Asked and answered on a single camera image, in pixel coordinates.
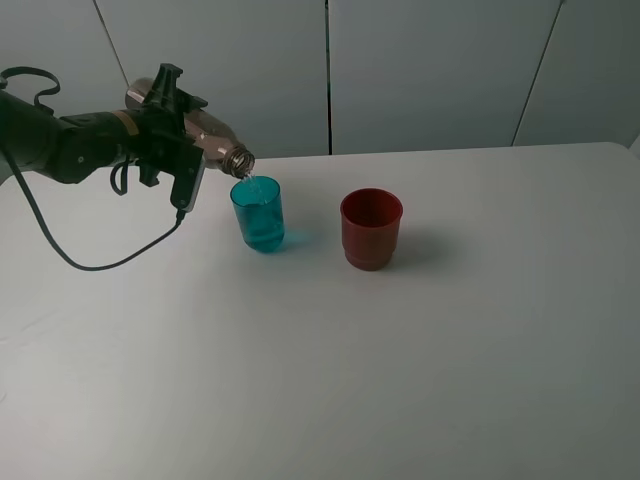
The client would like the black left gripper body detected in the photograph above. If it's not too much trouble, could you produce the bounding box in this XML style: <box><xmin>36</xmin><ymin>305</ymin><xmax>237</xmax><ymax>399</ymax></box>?
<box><xmin>130</xmin><ymin>102</ymin><xmax>203</xmax><ymax>186</ymax></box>

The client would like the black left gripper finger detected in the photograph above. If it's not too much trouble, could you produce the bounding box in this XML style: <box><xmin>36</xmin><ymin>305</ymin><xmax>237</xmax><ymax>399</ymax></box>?
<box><xmin>144</xmin><ymin>63</ymin><xmax>208</xmax><ymax>113</ymax></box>

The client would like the smoky transparent plastic bottle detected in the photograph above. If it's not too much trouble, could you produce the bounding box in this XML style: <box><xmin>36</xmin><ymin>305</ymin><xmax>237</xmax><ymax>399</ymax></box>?
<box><xmin>124</xmin><ymin>77</ymin><xmax>256</xmax><ymax>180</ymax></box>

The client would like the teal transparent plastic cup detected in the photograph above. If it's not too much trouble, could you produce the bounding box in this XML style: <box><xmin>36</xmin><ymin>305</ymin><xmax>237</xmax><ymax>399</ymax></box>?
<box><xmin>230</xmin><ymin>175</ymin><xmax>285</xmax><ymax>253</ymax></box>

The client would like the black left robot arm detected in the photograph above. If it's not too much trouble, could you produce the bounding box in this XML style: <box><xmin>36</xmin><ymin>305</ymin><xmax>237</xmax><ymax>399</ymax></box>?
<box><xmin>1</xmin><ymin>63</ymin><xmax>208</xmax><ymax>187</ymax></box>

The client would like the red plastic cup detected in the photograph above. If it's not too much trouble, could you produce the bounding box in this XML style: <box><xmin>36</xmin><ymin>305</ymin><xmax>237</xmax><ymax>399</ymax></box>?
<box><xmin>340</xmin><ymin>188</ymin><xmax>403</xmax><ymax>271</ymax></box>

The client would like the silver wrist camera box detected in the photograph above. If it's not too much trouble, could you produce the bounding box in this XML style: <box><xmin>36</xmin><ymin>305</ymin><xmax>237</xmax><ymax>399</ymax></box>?
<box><xmin>170</xmin><ymin>147</ymin><xmax>205</xmax><ymax>212</ymax></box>

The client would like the black camera cable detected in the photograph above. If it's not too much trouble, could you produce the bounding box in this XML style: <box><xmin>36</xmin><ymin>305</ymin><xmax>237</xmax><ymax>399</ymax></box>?
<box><xmin>0</xmin><ymin>66</ymin><xmax>187</xmax><ymax>272</ymax></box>

